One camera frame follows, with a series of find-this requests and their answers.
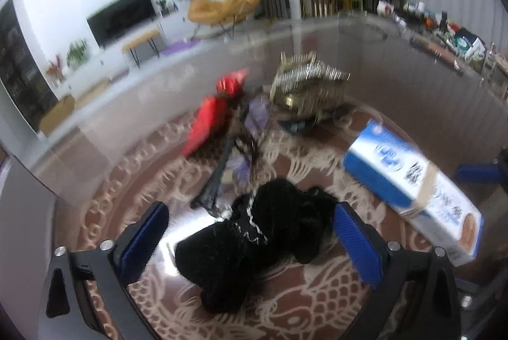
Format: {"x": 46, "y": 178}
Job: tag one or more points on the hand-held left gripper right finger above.
{"x": 359, "y": 244}

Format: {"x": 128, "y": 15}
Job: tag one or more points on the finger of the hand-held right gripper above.
{"x": 480, "y": 174}

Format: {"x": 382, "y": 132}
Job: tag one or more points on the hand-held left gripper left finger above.
{"x": 145, "y": 240}

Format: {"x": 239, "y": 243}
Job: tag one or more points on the blue and white carton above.
{"x": 405, "y": 181}

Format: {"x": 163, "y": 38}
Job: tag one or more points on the white foam storage box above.
{"x": 24, "y": 225}

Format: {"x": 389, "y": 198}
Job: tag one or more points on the red gift pouch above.
{"x": 210, "y": 117}

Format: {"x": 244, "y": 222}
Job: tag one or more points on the metal comb hair clip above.
{"x": 309, "y": 82}

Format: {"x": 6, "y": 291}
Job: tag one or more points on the brown patterned glass desktop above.
{"x": 301, "y": 284}

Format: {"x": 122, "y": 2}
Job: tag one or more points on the pile of small desk clutter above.
{"x": 444, "y": 34}

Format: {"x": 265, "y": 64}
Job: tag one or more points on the brown cardboard box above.
{"x": 57, "y": 115}

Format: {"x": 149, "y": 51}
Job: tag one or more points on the round beige pet bed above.
{"x": 92, "y": 90}

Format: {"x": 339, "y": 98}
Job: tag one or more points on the translucent purple pouch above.
{"x": 258, "y": 117}

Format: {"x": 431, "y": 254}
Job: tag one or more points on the white television cabinet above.
{"x": 119, "y": 60}

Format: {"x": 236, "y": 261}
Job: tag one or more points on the white vase with flowers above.
{"x": 56, "y": 72}

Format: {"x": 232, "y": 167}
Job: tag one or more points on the purple floor mat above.
{"x": 180, "y": 47}

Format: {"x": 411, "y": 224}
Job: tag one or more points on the large green potted plant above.
{"x": 77, "y": 52}

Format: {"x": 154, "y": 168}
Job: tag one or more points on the wooden bench with metal legs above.
{"x": 141, "y": 40}

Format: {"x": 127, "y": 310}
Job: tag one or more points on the dark glass-door bookshelf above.
{"x": 24, "y": 74}

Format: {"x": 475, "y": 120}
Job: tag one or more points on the black flat television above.
{"x": 119, "y": 16}

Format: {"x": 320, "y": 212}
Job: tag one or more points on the small potted plant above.
{"x": 162, "y": 6}

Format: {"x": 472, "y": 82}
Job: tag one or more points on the yellow lounge chair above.
{"x": 222, "y": 8}

